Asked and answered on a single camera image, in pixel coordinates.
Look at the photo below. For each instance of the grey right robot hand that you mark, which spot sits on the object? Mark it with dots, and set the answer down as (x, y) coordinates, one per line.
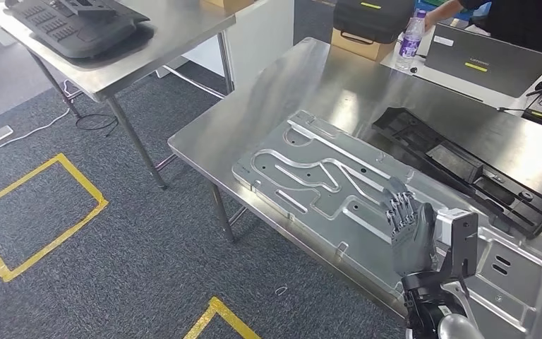
(413, 243)

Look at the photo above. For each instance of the black plastic plate bracket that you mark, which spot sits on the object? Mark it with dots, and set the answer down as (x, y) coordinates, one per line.
(462, 168)

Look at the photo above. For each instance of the person's right forearm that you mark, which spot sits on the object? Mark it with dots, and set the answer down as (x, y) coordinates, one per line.
(444, 11)

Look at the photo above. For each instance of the steel workbench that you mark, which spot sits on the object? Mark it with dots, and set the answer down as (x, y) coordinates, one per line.
(346, 84)

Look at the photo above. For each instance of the black plastic trim part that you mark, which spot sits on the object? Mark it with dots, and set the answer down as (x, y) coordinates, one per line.
(74, 28)

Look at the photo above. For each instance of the stamped sheet metal panel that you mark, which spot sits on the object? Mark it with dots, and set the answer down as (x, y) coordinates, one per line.
(308, 196)

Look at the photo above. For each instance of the small white floor clip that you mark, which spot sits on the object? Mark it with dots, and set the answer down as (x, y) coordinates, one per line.
(281, 290)

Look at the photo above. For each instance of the grey laptop with white sticker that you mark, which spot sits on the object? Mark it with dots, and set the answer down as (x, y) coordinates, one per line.
(486, 61)

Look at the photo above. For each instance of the clear bottle purple label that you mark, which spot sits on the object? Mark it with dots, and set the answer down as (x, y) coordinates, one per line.
(410, 44)

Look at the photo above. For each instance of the flat cardboard box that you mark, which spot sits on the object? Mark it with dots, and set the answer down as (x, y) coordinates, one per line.
(360, 49)

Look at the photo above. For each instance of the yellow floor tape line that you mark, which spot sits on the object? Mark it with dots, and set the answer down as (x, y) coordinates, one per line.
(219, 311)
(84, 187)

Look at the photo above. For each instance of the black carry case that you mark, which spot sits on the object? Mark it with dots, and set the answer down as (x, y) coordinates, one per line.
(371, 21)

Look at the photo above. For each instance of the person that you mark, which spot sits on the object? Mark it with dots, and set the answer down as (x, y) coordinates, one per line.
(519, 23)

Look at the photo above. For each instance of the white cabinet desk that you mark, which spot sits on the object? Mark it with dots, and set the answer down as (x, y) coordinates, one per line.
(261, 37)

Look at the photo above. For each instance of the brown cardboard box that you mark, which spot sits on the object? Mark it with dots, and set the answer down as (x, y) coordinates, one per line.
(226, 3)

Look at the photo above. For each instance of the steel side table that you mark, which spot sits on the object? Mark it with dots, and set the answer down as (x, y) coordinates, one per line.
(168, 32)

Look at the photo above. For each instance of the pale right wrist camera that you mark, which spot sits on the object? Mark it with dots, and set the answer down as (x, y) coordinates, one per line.
(446, 224)

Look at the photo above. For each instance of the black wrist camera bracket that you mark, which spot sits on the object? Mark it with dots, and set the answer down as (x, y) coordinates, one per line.
(465, 248)

